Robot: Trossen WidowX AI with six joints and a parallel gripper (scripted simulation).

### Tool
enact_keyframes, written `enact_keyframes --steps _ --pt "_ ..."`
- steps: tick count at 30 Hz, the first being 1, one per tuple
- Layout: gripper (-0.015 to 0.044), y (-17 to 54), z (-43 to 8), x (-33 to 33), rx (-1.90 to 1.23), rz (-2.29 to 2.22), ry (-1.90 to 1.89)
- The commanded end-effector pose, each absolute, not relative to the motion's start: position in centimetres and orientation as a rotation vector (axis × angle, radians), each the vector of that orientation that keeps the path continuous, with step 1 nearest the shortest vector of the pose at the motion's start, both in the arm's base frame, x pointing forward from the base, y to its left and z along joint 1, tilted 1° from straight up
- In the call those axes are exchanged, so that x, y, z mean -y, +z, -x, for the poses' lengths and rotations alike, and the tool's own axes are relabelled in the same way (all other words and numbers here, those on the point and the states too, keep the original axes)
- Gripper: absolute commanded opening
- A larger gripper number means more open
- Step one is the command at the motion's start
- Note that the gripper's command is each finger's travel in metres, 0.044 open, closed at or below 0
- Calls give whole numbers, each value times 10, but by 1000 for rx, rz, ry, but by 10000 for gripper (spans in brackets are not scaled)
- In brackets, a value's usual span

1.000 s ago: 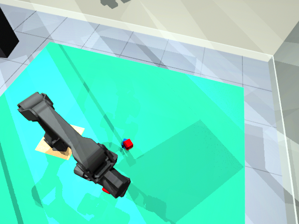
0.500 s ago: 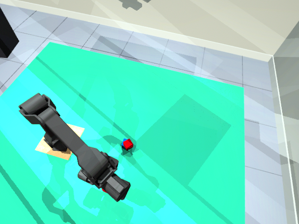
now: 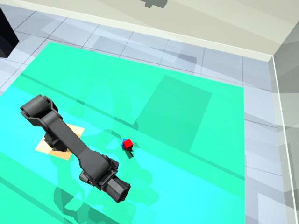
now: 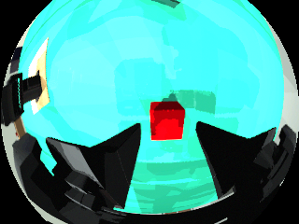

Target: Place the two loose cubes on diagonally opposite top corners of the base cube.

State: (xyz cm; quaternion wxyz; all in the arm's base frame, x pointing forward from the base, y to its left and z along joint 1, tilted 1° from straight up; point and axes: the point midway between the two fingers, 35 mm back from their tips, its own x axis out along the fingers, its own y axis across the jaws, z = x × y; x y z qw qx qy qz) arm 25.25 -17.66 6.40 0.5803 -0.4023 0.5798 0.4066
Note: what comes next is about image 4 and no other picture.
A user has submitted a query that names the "red cube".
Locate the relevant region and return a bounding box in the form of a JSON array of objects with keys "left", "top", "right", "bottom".
[{"left": 149, "top": 101, "right": 184, "bottom": 141}]

